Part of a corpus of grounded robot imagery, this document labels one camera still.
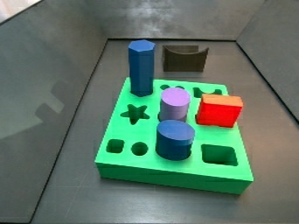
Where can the red square block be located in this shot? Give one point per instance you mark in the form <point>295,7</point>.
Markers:
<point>219,110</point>

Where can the green shape sorter board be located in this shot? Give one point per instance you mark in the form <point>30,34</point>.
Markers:
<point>216,167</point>

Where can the purple cylinder block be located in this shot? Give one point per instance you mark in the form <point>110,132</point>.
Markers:
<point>173,104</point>

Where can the blue cylinder block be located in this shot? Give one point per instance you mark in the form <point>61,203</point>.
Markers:
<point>173,139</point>

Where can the tall blue hexagonal prism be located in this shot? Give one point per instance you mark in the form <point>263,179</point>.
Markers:
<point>141,67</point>

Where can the black curved holder bracket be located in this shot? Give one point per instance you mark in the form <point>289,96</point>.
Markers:
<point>183,58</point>

